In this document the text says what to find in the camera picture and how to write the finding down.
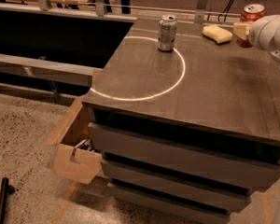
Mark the black pole on floor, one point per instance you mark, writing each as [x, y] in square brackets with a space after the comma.
[5, 189]

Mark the red coke can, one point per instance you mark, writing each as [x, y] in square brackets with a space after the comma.
[251, 12]

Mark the grey drawer cabinet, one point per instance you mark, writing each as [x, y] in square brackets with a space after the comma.
[192, 132]

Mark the metal railing frame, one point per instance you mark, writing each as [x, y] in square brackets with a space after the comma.
[68, 6]

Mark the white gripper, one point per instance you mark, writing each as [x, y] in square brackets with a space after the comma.
[260, 34]

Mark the silver soda can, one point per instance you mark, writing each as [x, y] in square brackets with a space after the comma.
[167, 31]

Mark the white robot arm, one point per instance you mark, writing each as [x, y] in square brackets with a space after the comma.
[275, 53]

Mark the open cardboard box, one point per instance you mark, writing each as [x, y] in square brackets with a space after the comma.
[75, 158]

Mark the yellow sponge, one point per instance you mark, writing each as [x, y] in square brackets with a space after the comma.
[217, 33]

